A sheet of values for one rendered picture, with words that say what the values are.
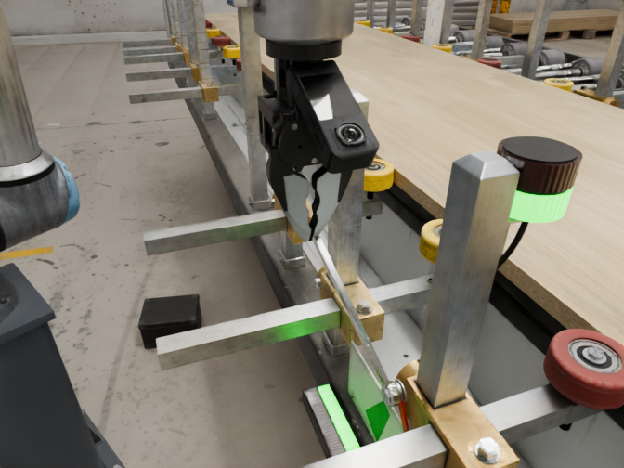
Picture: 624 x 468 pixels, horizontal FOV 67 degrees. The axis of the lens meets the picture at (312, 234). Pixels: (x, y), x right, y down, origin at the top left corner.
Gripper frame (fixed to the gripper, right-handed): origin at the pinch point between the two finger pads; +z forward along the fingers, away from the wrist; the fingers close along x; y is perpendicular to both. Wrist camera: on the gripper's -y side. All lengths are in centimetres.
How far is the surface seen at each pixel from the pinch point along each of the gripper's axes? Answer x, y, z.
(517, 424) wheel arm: -13.4, -21.4, 12.0
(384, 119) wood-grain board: -38, 55, 8
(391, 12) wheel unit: -116, 199, 3
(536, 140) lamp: -13.7, -14.5, -14.2
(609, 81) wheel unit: -116, 62, 7
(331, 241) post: -6.3, 9.2, 7.8
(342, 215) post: -6.9, 7.4, 2.9
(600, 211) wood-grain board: -48.9, 3.5, 7.9
